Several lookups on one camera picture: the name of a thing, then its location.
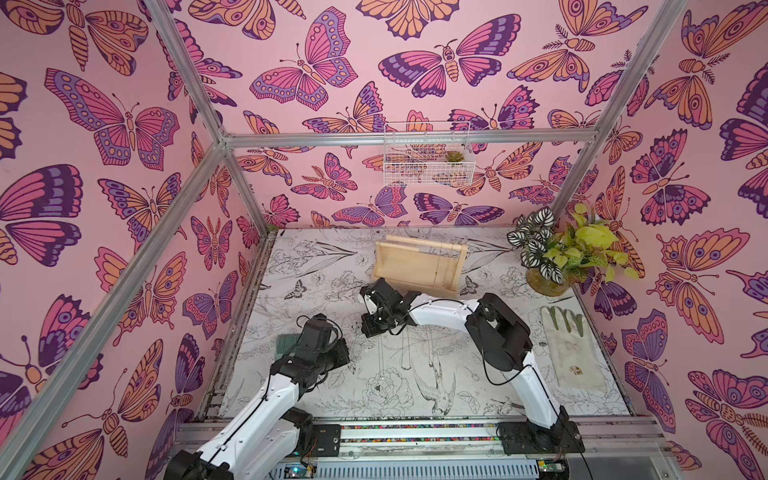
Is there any small succulent in basket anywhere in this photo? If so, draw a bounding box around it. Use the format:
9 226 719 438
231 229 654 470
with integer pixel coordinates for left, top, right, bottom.
445 151 464 163

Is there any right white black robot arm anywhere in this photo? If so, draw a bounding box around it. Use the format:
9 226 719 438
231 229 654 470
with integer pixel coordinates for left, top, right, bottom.
360 278 577 449

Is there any white wire wall basket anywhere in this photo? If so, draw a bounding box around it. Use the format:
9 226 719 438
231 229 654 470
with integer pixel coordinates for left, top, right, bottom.
380 130 476 189

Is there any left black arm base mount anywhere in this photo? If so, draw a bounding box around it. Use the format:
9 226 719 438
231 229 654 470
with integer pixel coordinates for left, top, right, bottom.
281 408 341 459

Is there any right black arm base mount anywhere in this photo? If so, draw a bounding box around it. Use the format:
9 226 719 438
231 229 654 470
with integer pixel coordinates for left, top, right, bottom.
496 407 586 455

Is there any potted green leafy plant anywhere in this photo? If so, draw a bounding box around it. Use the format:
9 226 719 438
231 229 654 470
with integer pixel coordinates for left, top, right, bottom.
507 203 644 297

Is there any beige green gardening glove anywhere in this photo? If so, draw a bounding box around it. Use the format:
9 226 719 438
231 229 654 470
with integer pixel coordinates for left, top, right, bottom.
541 306 606 391

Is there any thin chain necklace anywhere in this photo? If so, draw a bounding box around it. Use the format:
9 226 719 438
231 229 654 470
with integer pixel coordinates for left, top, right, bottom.
371 335 388 391
397 329 415 370

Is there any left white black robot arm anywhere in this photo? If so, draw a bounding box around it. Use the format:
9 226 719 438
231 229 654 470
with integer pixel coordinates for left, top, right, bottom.
164 334 349 479

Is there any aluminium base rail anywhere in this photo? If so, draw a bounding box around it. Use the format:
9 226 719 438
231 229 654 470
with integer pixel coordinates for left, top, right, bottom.
171 417 684 479

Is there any metal cage frame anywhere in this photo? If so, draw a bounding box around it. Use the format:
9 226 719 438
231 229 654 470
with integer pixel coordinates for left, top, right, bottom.
1 1 687 479

